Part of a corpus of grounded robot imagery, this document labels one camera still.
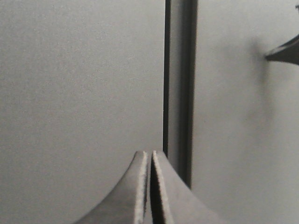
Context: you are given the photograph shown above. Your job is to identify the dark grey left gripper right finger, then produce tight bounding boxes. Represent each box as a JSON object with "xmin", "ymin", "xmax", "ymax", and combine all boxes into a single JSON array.
[{"xmin": 150, "ymin": 151, "xmax": 226, "ymax": 224}]

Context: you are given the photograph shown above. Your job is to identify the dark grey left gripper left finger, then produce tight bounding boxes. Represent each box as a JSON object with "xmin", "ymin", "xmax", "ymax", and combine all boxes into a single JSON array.
[{"xmin": 76, "ymin": 151, "xmax": 148, "ymax": 224}]

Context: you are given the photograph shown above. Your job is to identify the finger tip of the dark right gripper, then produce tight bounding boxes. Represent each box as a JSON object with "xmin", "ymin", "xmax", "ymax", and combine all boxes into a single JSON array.
[{"xmin": 265, "ymin": 35, "xmax": 299, "ymax": 65}]

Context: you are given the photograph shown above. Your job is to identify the grey left fridge door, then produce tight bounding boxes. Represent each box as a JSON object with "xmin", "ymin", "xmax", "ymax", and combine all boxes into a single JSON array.
[{"xmin": 0, "ymin": 0, "xmax": 165, "ymax": 224}]

